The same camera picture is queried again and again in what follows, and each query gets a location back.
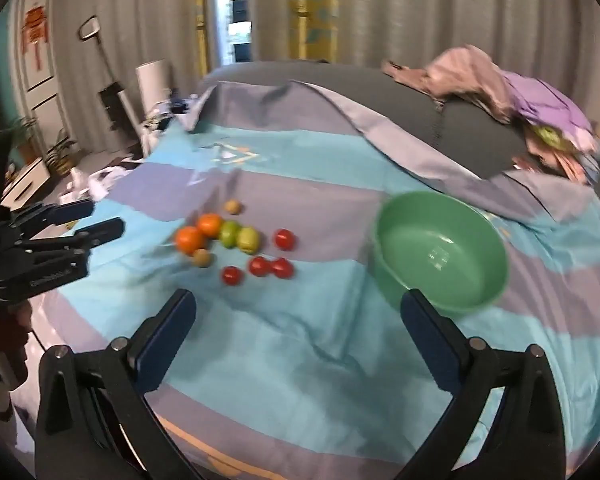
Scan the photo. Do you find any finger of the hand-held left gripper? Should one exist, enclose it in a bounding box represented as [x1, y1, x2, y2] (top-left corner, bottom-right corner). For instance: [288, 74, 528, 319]
[12, 218, 126, 266]
[10, 199, 95, 241]

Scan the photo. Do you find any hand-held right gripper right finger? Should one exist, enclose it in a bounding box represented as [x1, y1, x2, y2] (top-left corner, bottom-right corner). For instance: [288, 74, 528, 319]
[395, 288, 567, 480]

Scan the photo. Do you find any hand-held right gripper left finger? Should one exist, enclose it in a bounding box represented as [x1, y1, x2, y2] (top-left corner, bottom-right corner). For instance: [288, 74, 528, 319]
[34, 288, 206, 480]

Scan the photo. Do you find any green plastic bowl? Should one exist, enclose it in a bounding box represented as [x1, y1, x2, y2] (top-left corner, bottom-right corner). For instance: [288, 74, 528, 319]
[371, 191, 511, 317]

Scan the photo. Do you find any orange mandarin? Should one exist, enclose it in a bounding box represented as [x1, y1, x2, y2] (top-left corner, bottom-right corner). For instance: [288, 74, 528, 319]
[196, 213, 224, 239]
[175, 226, 207, 256]

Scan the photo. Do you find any green jujube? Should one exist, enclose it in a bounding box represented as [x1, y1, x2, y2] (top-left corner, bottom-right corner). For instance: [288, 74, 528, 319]
[236, 226, 260, 254]
[219, 221, 242, 248]

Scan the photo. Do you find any white plastic bag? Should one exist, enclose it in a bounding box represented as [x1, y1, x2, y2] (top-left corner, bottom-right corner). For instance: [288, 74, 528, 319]
[62, 160, 141, 206]

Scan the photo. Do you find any white low cabinet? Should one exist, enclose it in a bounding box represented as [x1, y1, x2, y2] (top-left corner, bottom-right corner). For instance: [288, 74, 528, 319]
[0, 157, 51, 208]

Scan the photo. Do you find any striped blue grey blanket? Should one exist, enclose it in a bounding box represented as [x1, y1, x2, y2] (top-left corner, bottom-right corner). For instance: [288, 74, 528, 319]
[10, 80, 600, 480]

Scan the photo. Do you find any dark blue cloth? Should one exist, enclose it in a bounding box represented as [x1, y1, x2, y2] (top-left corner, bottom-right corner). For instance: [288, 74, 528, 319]
[170, 87, 201, 116]

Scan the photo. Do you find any white cylinder appliance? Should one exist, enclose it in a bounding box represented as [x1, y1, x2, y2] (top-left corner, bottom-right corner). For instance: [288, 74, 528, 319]
[135, 59, 173, 111]

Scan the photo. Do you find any grey curtain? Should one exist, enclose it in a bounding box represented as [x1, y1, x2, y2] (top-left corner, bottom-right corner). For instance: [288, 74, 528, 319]
[50, 0, 216, 151]
[250, 0, 600, 111]

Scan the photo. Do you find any pile of pink purple clothes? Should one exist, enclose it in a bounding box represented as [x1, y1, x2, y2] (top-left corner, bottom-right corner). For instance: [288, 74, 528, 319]
[382, 45, 600, 186]

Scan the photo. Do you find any window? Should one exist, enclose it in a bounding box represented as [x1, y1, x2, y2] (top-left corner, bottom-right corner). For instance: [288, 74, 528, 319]
[215, 0, 253, 63]

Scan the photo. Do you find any framed red ornament wall poster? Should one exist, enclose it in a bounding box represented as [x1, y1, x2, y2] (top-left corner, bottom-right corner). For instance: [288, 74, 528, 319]
[17, 0, 56, 93]

